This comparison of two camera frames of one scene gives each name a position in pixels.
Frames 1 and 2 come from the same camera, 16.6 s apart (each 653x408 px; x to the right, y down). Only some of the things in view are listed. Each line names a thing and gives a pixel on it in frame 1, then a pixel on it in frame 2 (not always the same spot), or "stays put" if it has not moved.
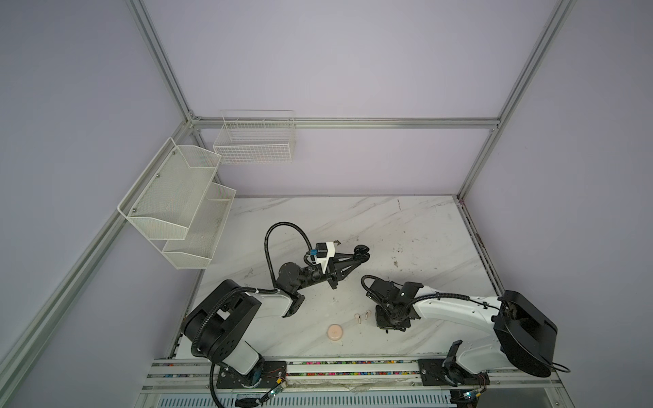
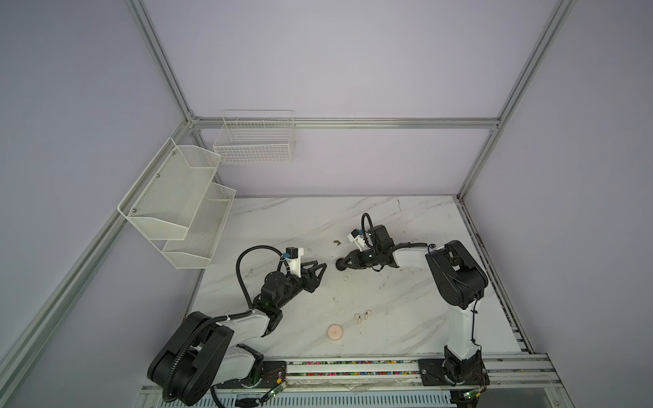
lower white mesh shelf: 196,250 stays put
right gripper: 383,325 -> 356,260
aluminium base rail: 356,383 stays put
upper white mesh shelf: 164,201 stays put
